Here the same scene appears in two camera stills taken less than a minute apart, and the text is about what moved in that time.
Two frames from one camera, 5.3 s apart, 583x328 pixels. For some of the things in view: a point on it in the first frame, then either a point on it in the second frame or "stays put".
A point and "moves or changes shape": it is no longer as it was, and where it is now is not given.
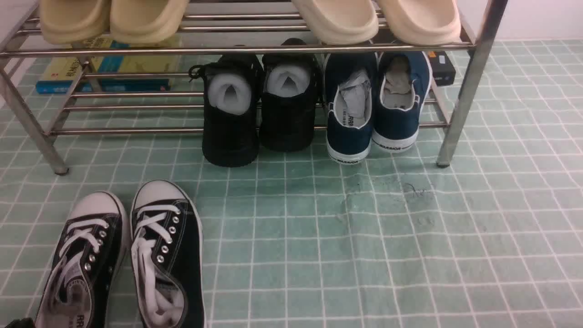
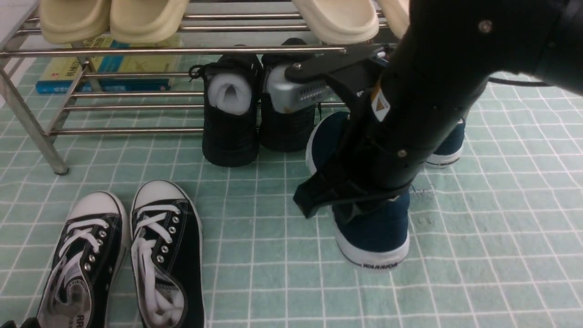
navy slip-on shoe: [404, 80] moves or changes shape
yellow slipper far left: [65, 22] stays put
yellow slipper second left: [145, 22] stays put
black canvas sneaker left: [88, 262] stays put
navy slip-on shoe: [351, 81] moves or changes shape
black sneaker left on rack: [232, 86] stays put
